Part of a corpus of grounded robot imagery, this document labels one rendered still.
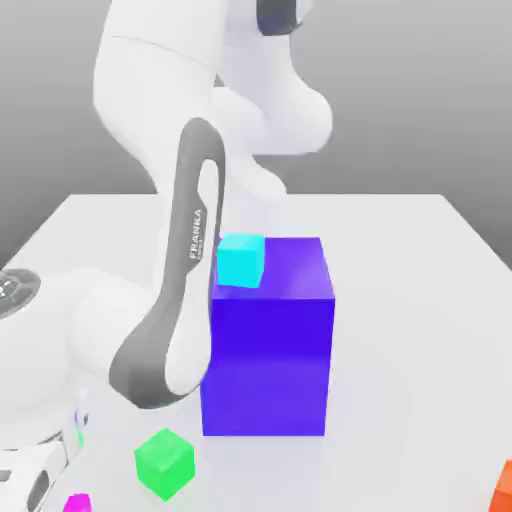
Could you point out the small cyan cube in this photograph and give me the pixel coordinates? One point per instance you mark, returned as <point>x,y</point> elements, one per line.
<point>240,262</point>

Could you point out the small green cube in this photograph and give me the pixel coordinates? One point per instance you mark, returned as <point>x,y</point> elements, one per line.
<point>164,466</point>

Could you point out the large blue box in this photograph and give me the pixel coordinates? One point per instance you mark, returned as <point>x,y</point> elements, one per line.
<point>268,360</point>

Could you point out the small magenta cube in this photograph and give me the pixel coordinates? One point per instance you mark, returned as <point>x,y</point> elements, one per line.
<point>78,504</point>

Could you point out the small orange cube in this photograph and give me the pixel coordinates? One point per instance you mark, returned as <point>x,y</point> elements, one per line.
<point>504,494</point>

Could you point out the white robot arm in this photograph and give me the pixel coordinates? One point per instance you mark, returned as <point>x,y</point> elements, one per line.
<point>160,100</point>

